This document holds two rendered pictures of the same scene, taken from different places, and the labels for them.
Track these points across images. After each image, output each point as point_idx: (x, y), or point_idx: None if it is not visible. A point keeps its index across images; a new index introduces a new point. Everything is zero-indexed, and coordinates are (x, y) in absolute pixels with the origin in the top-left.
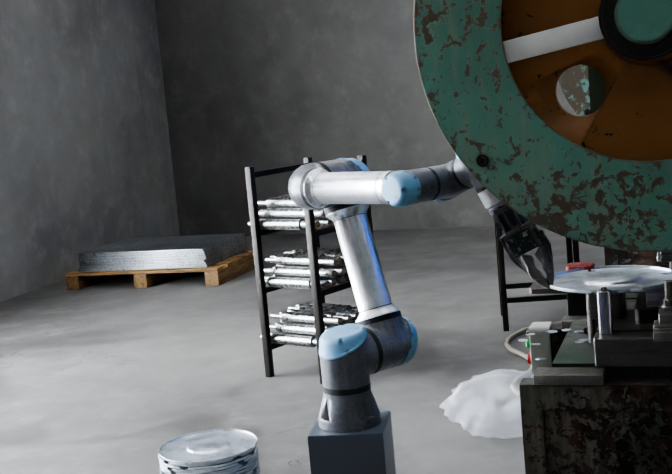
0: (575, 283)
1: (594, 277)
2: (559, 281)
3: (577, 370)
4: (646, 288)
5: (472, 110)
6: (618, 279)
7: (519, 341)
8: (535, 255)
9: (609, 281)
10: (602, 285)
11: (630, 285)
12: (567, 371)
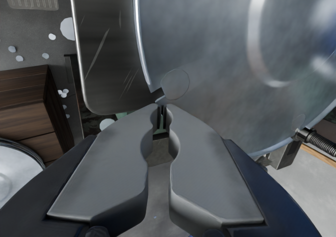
0: (228, 53)
1: (287, 7)
2: (186, 6)
3: (158, 151)
4: (312, 123)
5: None
6: (315, 51)
7: None
8: (171, 213)
9: (293, 74)
10: (272, 87)
11: (309, 88)
12: (148, 157)
